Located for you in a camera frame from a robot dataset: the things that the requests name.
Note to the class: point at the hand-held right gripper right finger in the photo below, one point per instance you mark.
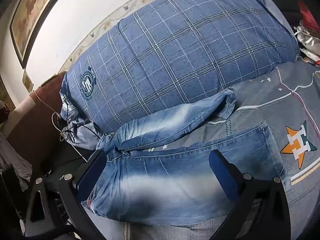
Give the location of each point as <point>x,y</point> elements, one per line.
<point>222,177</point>

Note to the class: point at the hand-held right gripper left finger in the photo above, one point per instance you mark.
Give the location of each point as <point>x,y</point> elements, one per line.
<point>92,171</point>

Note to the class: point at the faded blue denim pants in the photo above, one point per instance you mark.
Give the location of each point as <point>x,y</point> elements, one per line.
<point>175,177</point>

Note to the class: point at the brown headboard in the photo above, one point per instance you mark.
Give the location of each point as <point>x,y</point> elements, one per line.
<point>37,122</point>

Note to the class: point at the grey garment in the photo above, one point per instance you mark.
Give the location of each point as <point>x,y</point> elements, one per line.
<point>15,160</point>

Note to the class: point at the grey star print bedsheet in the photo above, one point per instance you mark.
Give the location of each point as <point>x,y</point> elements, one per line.
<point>262,110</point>

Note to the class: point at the small framed picture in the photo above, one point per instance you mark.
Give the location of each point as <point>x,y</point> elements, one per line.
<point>27,80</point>

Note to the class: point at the blue plaid pillow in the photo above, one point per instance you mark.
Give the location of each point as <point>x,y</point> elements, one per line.
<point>175,55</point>

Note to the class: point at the white crumpled bag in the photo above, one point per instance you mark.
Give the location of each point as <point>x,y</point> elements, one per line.
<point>307,41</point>

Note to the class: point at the red plastic bag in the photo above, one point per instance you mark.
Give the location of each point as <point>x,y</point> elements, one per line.
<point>308,12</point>

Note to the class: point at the large framed wall painting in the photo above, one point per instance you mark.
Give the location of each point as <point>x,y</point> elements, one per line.
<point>27,17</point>

